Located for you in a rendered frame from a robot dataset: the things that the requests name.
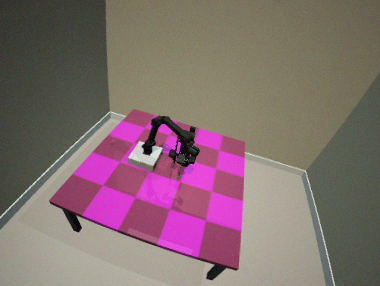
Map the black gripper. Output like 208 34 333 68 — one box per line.
168 149 196 167

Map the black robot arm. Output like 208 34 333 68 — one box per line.
142 115 200 165

